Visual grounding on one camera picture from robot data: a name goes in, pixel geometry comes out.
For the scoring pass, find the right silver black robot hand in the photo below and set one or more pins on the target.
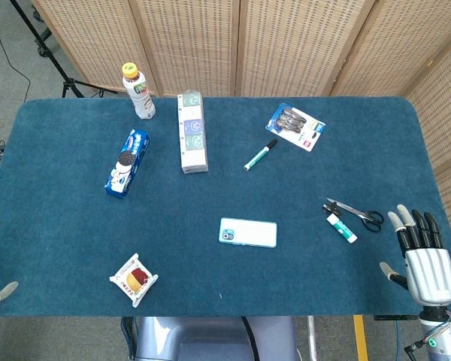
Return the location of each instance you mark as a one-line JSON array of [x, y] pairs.
[[428, 269]]

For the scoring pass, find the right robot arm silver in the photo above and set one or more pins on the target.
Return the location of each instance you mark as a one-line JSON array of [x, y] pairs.
[[441, 334]]

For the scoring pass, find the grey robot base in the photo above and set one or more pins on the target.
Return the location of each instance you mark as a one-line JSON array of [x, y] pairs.
[[214, 338]]

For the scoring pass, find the green white glue stick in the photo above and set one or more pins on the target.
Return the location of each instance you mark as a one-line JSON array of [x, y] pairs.
[[342, 228]]

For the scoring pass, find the light blue smartphone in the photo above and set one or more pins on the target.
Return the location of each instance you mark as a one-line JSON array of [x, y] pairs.
[[248, 232]]

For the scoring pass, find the white snack cake packet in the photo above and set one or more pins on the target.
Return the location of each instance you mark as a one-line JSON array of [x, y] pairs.
[[134, 280]]

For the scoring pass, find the blue cookie box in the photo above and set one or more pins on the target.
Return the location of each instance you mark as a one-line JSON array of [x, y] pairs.
[[128, 163]]

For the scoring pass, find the black tripod stand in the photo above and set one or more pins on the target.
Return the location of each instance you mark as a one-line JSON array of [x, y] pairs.
[[49, 45]]

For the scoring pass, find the blue blister card package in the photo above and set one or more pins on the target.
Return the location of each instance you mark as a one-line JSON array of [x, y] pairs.
[[295, 126]]

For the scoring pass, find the yellow capped drink bottle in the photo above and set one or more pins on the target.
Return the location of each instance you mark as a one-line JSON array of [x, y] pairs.
[[139, 94]]

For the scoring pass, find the green white marker pen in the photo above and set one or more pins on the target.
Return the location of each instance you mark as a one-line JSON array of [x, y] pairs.
[[260, 154]]

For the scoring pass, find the blue table mat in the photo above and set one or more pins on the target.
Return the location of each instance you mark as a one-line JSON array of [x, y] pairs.
[[210, 203]]

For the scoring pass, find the long white tissue pack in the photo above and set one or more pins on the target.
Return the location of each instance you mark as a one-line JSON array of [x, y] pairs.
[[192, 133]]

